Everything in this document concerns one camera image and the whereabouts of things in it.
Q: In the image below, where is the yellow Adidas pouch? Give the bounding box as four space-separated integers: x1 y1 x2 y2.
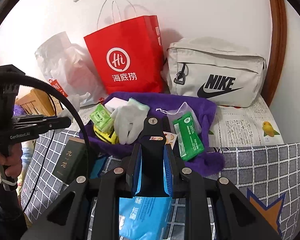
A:
93 125 119 145

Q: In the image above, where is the white work glove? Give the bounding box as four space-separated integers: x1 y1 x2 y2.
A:
110 98 150 145

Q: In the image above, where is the green tissue pack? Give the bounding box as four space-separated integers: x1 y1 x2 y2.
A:
173 113 205 161

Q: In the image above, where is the white sponge block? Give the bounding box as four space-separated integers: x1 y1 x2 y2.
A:
104 97 128 113

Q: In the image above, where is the grey checked blanket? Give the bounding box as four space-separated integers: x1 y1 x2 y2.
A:
20 129 300 239

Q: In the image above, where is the light green cassette toy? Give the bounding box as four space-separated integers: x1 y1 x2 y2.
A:
90 103 114 133

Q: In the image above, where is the white printed bed sheet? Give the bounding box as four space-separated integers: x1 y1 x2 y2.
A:
65 94 285 148

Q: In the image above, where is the clear mesh drawstring pouch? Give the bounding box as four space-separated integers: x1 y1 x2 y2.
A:
156 102 202 134

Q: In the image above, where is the person's left forearm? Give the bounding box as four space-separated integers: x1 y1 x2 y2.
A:
0 185 27 239

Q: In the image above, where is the wooden furniture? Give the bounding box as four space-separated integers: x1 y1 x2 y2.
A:
15 88 63 116

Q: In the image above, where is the brown wooden bed frame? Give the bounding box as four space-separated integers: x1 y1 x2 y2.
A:
261 0 287 106

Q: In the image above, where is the white Miniso plastic bag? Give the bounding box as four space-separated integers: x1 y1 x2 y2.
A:
35 32 107 106

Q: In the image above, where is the white fruit print packet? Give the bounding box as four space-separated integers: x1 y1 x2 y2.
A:
164 132 177 148

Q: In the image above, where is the purple fluffy towel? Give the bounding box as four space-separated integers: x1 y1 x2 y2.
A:
78 91 225 177

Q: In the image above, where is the purple plush toy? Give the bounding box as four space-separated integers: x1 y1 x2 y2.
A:
13 105 27 116

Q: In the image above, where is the blue tissue box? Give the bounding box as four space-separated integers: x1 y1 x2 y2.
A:
119 197 172 239

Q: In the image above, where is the red paper shopping bag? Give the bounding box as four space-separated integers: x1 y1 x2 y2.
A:
84 15 165 94

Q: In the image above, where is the beige Nike waist bag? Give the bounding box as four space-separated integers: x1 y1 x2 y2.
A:
164 37 267 107

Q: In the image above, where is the person's left hand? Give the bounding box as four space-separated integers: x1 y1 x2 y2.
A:
0 143 23 178

